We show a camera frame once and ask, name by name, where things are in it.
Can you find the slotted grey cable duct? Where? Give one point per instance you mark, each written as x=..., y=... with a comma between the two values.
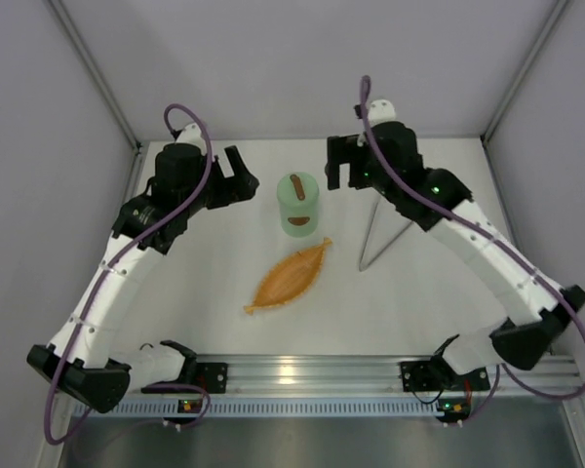
x=277, y=407

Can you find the aluminium frame post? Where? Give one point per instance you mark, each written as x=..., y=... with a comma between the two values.
x=82, y=51
x=536, y=47

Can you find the right aluminium frame post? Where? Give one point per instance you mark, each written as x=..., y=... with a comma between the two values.
x=536, y=47

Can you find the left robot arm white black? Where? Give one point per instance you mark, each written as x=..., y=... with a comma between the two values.
x=78, y=358

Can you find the orange boat-shaped woven tray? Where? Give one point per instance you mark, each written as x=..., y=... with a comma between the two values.
x=289, y=279

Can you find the left aluminium frame post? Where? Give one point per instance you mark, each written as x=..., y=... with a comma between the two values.
x=82, y=51

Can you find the green round lid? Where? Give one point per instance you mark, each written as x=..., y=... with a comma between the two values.
x=297, y=190

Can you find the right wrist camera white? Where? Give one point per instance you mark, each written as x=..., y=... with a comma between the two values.
x=381, y=111

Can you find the green cylindrical lunch container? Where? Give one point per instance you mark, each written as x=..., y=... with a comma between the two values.
x=299, y=218

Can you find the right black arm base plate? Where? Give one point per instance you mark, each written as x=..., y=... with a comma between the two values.
x=425, y=376

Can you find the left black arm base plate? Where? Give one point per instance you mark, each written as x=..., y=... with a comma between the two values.
x=211, y=377

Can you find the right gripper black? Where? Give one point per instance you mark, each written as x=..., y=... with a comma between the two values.
x=346, y=159

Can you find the metal tongs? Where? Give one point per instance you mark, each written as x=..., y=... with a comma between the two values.
x=384, y=228

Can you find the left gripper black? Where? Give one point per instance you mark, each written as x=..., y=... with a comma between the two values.
x=225, y=180

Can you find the aluminium mounting rail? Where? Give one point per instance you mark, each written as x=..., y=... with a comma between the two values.
x=356, y=376

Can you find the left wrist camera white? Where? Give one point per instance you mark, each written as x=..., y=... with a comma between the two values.
x=191, y=134

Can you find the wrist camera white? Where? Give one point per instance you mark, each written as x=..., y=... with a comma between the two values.
x=381, y=111
x=191, y=134

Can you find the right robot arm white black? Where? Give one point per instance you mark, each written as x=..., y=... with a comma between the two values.
x=537, y=309

